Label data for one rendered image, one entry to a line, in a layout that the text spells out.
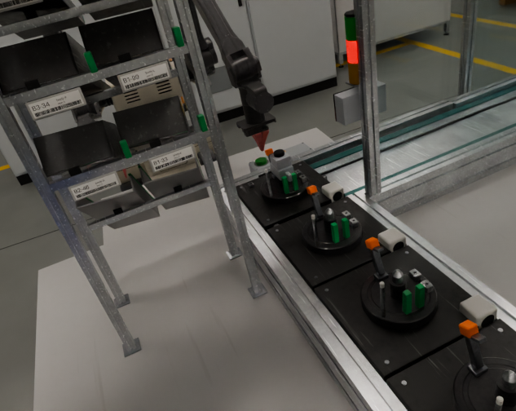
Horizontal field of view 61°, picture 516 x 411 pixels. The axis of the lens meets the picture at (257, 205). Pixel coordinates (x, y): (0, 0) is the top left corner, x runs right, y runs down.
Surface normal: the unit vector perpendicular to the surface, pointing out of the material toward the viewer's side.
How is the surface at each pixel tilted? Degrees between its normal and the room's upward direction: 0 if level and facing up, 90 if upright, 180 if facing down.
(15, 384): 0
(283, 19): 90
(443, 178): 90
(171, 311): 0
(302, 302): 0
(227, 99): 90
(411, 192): 90
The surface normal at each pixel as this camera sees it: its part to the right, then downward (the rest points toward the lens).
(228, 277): -0.19, -0.81
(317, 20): 0.32, 0.48
